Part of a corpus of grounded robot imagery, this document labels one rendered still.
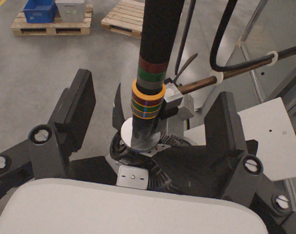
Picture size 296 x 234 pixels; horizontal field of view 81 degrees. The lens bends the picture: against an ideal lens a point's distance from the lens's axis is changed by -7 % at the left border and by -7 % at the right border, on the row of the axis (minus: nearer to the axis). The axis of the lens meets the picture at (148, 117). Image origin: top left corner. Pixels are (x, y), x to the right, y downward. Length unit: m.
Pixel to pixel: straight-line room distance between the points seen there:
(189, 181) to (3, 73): 2.80
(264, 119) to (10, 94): 2.53
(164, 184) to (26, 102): 2.08
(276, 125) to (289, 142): 0.07
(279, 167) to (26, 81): 2.63
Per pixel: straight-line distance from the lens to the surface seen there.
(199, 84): 0.31
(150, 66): 0.20
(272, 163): 0.63
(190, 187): 0.39
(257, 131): 0.68
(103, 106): 2.21
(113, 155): 0.59
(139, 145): 0.32
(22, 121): 2.34
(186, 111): 0.80
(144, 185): 0.58
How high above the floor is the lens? 1.75
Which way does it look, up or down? 55 degrees down
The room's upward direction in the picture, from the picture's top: 12 degrees clockwise
